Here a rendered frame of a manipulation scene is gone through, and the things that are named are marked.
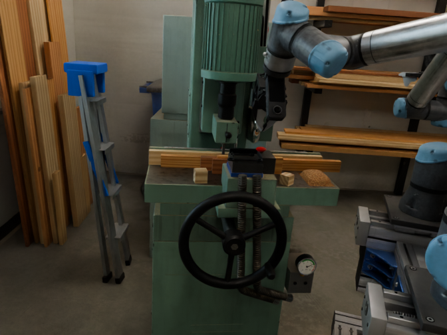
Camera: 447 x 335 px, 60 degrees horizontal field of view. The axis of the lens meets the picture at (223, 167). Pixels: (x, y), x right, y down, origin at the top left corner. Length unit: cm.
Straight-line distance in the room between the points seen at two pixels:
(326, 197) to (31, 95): 177
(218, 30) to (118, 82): 258
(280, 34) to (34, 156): 184
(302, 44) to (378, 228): 74
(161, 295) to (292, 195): 53
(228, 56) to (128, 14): 252
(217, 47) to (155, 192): 46
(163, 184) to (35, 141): 143
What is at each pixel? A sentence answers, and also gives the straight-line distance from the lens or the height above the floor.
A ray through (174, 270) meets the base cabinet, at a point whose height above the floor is 60.
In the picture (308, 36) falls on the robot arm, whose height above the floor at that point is 134.
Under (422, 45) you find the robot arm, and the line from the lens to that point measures 90.
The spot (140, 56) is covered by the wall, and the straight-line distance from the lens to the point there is 361.
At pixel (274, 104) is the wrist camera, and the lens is 97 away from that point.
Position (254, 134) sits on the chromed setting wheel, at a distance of 137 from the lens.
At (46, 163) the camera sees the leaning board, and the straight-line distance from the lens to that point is 252.
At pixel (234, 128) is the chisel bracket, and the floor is 105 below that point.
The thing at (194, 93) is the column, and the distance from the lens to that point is 142.
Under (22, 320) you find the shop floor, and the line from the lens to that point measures 216.
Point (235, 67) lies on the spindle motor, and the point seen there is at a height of 124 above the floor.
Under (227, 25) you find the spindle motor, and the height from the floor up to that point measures 135.
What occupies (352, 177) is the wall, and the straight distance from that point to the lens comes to 392.
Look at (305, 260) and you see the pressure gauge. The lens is 126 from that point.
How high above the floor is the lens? 132
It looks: 19 degrees down
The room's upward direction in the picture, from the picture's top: 4 degrees clockwise
